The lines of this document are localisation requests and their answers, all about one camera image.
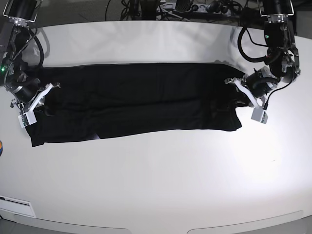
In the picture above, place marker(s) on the image-right white wrist camera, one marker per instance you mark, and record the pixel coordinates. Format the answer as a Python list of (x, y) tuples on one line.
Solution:
[(259, 115)]

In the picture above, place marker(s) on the black box in background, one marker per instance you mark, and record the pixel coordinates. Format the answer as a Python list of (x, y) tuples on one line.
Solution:
[(250, 16)]

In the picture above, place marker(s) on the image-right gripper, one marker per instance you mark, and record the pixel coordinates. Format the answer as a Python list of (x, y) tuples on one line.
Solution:
[(252, 88)]

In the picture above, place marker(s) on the image-left white wrist camera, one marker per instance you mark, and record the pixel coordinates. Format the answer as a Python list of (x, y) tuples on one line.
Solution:
[(27, 119)]

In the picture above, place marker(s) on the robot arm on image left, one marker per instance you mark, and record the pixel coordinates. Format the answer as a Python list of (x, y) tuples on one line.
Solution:
[(16, 76)]

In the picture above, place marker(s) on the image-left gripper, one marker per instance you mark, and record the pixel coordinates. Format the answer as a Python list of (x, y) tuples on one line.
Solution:
[(25, 94)]

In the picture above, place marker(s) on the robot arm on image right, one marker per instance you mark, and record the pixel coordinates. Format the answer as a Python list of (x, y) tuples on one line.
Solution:
[(282, 64)]

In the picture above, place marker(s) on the black T-shirt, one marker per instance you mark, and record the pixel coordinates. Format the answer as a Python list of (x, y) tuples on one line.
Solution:
[(107, 101)]

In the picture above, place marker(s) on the orange blue sticker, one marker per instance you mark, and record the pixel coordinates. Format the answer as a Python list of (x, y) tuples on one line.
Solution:
[(1, 148)]

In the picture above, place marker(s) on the white label sticker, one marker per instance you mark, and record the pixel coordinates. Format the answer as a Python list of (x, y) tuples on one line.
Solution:
[(17, 207)]

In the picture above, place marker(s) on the white power strip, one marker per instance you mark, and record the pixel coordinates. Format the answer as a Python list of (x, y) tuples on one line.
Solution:
[(214, 7)]

